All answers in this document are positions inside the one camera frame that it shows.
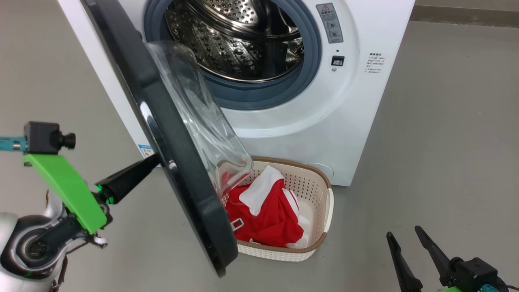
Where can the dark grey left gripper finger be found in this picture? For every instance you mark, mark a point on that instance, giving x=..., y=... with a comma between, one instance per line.
x=125, y=180

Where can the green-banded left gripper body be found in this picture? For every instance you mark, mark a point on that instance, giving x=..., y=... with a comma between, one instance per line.
x=65, y=182

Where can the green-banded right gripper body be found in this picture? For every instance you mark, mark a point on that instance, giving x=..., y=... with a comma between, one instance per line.
x=450, y=290

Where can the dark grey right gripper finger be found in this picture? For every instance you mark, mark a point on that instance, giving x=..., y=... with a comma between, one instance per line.
x=403, y=267
x=436, y=255

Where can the black round washing machine door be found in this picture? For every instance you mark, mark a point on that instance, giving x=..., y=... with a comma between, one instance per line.
x=186, y=194

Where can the red garment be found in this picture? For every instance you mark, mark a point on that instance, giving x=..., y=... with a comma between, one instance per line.
x=232, y=207
x=275, y=219

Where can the white grey garment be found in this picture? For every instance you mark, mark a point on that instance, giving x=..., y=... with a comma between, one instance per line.
x=259, y=190

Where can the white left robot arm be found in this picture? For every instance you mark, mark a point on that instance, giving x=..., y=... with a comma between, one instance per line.
x=6, y=231

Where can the cream perforated laundry basket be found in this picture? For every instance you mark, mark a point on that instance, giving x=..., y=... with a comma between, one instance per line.
x=312, y=190

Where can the white front-load washing machine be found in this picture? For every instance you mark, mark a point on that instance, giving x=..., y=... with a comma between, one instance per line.
x=365, y=121

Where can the blue white energy label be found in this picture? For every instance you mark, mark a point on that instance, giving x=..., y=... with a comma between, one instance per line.
x=146, y=151

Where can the grey warning sticker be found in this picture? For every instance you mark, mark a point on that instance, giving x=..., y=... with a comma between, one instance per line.
x=330, y=24

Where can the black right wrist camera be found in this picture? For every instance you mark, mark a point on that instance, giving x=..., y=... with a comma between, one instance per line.
x=474, y=273

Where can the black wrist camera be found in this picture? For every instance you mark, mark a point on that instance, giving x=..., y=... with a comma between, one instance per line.
x=40, y=138
x=474, y=273

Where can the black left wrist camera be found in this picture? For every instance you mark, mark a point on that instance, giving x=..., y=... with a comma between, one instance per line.
x=40, y=138

